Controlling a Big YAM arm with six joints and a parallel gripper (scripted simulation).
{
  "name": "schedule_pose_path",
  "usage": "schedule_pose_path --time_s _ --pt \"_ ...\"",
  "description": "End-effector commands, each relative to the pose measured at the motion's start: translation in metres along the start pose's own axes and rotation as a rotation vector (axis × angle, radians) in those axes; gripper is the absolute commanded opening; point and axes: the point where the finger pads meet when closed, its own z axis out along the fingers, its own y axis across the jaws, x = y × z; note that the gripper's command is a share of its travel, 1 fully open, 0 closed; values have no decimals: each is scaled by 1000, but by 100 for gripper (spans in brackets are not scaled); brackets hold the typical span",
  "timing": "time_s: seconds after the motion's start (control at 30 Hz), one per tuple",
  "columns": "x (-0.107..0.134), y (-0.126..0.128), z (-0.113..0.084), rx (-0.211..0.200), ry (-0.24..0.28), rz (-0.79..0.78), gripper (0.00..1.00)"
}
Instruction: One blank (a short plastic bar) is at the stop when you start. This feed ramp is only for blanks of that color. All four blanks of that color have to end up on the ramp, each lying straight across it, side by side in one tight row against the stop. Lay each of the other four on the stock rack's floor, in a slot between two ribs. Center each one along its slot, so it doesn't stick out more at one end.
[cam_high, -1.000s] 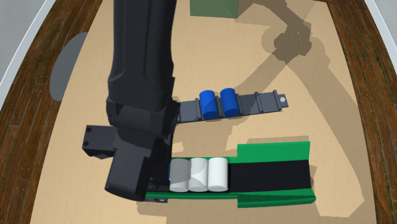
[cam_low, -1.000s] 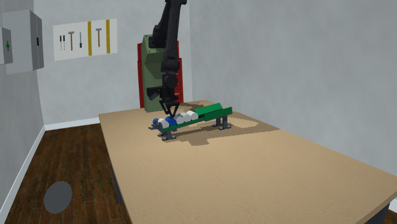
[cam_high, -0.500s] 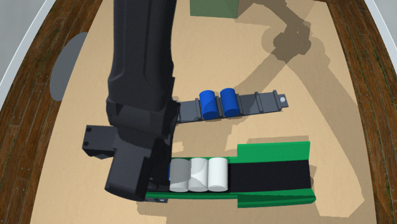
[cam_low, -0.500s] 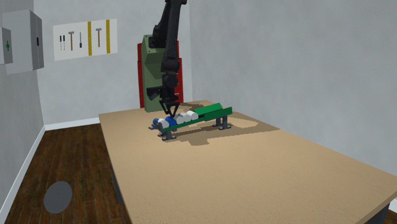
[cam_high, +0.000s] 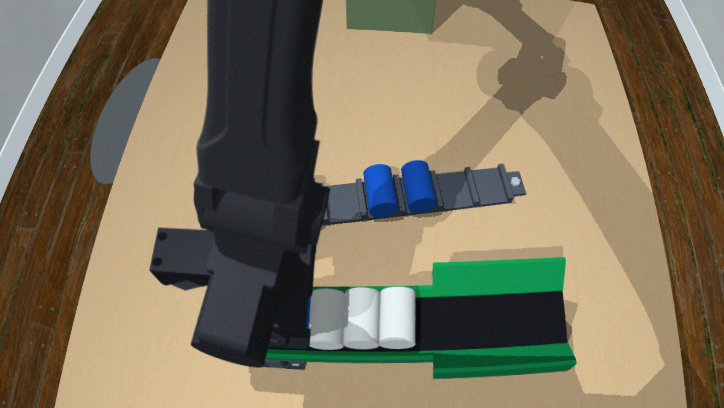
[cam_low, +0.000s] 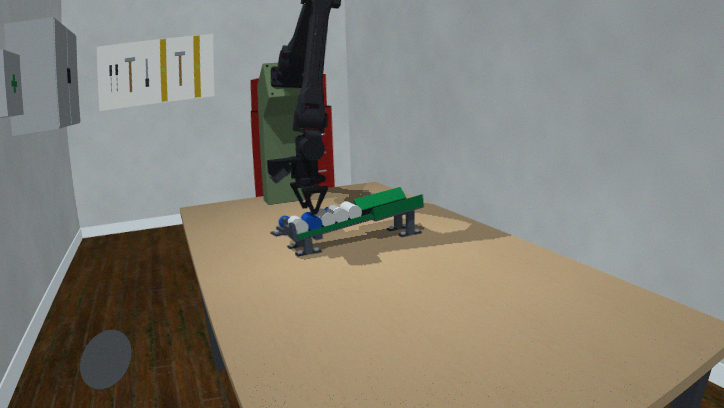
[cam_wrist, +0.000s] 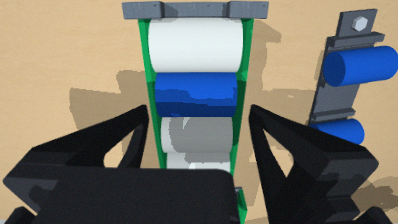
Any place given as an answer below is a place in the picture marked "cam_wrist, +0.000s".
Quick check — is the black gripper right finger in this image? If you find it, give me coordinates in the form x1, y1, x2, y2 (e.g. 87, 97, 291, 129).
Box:
248, 104, 379, 224

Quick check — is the grey ribbed rack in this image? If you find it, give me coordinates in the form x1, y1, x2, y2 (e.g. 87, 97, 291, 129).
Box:
308, 37, 375, 126

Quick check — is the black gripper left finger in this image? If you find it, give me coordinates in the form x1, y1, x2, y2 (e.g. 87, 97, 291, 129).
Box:
19, 105, 149, 168

